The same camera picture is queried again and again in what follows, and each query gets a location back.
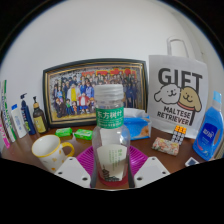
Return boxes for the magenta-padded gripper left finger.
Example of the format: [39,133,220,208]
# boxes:
[53,144,96,189]

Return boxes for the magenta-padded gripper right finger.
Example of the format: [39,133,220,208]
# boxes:
[127,145,171,189]

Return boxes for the clear green-labelled drink bottle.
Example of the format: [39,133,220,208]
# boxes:
[91,83,132,188]

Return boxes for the small floral packet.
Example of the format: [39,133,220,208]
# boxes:
[151,136,181,157]

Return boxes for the white mug with yellow rim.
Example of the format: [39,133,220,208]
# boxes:
[31,134,76,174]

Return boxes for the colourful puzzle cube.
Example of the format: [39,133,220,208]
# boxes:
[170,124,187,146]

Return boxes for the brown pump bottle, yellow label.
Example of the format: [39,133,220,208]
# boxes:
[32,96,49,135]

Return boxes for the blue detergent bottle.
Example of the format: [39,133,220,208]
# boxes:
[192,90,224,162]

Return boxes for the dark blue pump bottle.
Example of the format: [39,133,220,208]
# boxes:
[19,92,37,136]

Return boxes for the white bottle with blue cap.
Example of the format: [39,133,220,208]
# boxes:
[10,103,28,139]

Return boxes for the pink shuttlecock tube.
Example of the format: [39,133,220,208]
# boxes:
[0,123,11,149]

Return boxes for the white printed paper gift bag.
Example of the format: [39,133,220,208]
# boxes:
[146,36,209,140]

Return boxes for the framed group picture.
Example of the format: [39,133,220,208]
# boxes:
[42,58,149,129]

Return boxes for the green and white shuttlecock tube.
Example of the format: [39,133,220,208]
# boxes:
[0,79,18,143]

